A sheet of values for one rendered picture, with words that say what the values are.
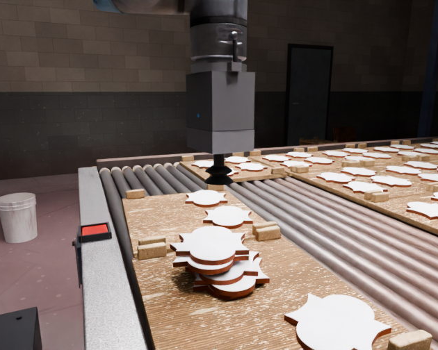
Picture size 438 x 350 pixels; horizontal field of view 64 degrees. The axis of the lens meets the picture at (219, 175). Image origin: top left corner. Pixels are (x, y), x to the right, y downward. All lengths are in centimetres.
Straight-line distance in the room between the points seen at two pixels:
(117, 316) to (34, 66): 535
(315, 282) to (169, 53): 563
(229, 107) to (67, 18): 551
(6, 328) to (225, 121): 42
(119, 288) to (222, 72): 44
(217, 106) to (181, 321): 32
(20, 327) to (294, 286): 43
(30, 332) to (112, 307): 13
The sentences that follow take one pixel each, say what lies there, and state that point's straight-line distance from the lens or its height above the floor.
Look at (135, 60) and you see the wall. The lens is 597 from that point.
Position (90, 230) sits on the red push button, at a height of 93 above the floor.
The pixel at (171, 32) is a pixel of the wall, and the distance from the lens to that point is 617.
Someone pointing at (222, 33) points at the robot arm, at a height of 134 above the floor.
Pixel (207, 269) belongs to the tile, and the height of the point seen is 99.
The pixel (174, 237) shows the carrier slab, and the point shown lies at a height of 94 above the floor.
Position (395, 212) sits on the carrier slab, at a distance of 111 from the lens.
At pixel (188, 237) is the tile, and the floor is 100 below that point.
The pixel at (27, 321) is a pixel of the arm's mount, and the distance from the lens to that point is 62.
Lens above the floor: 127
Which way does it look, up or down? 14 degrees down
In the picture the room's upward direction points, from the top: straight up
